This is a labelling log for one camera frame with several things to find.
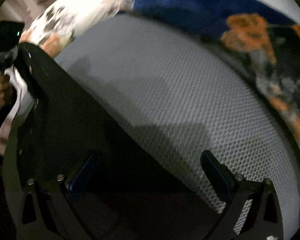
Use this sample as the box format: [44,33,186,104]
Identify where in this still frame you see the black pants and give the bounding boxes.
[3,43,220,239]

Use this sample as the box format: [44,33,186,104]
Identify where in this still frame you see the person's left hand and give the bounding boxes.
[0,74,14,107]

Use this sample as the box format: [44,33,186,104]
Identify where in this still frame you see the white floral pillow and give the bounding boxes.
[19,0,134,58]

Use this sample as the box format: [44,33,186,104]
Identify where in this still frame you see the blue floral blanket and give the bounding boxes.
[133,0,300,140]

